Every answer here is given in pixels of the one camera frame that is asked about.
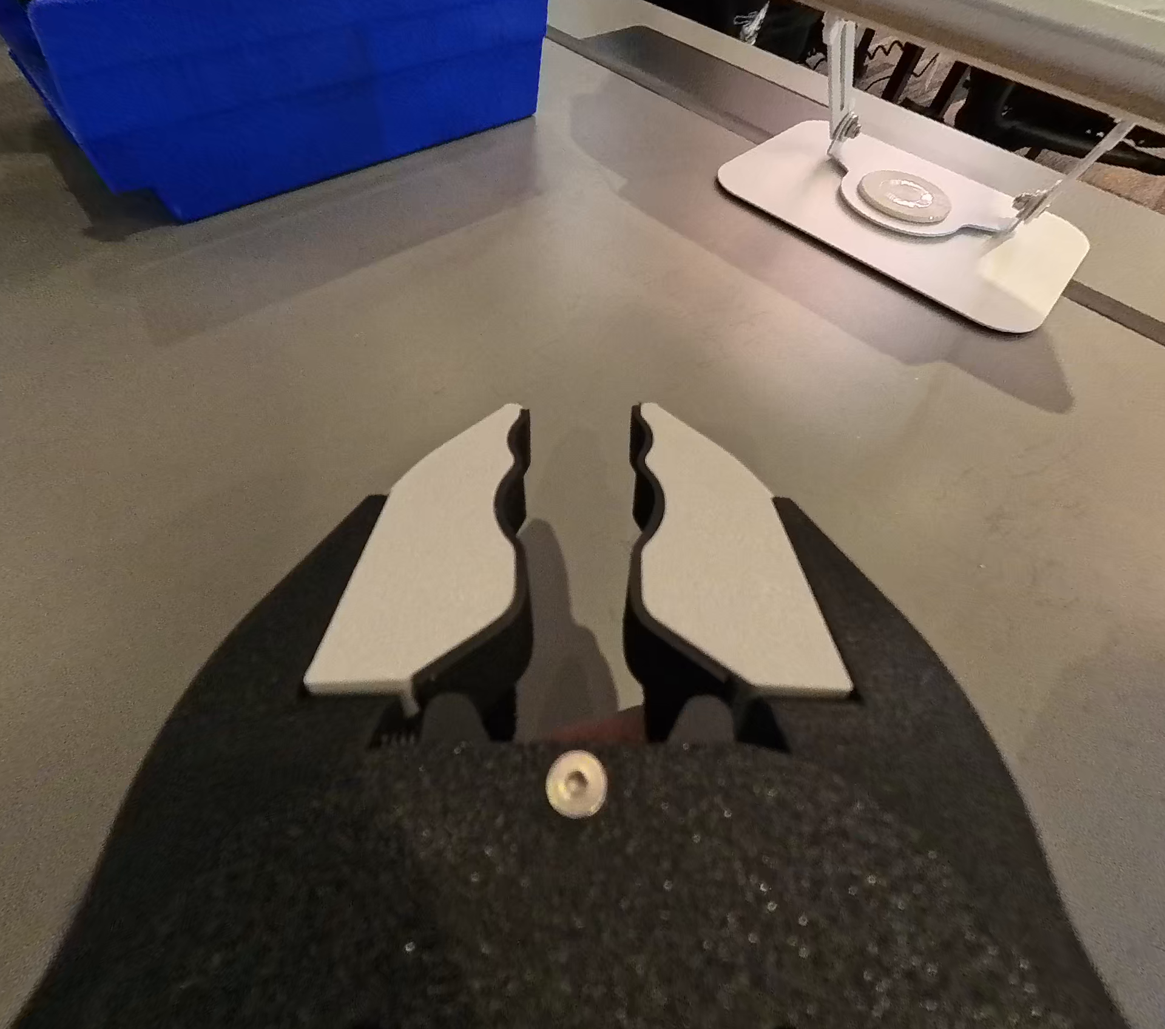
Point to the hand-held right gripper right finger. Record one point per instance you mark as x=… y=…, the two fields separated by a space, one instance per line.
x=737 y=583

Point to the blue plastic bin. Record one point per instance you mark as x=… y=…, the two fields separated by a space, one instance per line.
x=273 y=101

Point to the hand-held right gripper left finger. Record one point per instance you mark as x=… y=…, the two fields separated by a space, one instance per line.
x=428 y=583

